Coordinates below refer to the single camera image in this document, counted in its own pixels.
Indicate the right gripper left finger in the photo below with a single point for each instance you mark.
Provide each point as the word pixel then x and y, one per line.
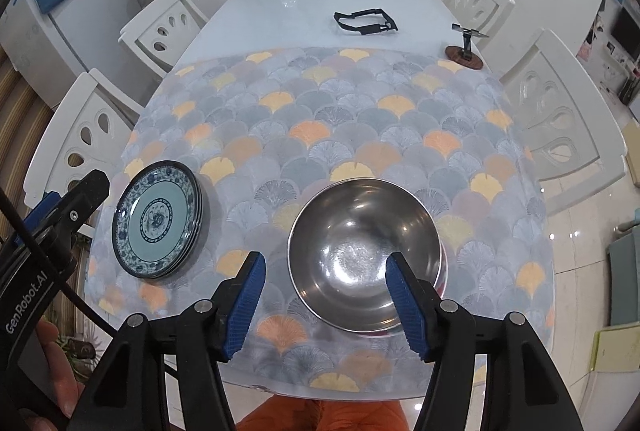
pixel 235 301

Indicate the pink ceramic bowl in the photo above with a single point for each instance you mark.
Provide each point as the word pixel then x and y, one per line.
pixel 440 284

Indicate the person's left hand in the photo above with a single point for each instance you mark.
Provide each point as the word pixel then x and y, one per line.
pixel 55 375

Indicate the black phone stand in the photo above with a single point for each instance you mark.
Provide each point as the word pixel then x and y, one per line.
pixel 464 55

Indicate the white chair near left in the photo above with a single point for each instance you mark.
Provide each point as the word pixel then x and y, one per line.
pixel 89 130

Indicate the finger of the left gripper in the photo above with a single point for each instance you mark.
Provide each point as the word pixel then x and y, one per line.
pixel 75 209
pixel 40 212

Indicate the white chair far right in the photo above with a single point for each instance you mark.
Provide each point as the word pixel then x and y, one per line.
pixel 486 16

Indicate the orange stool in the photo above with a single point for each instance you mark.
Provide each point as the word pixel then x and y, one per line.
pixel 285 413

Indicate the white chair near right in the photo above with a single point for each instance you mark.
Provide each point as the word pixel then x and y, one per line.
pixel 566 122

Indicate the black plastic frame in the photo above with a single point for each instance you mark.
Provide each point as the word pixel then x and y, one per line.
pixel 366 22

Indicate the white refrigerator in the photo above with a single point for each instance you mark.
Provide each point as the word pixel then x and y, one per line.
pixel 51 50

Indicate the large blue floral plate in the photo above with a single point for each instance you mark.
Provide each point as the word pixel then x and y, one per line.
pixel 200 222

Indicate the white chair far left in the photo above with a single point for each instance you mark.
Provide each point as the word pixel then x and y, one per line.
pixel 159 34

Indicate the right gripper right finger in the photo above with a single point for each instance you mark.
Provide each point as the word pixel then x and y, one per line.
pixel 415 302

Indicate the red steel bowl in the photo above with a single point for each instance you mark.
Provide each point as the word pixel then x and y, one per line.
pixel 339 244

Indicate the white chair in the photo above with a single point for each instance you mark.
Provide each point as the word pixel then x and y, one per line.
pixel 89 130
pixel 486 16
pixel 566 122
pixel 159 34

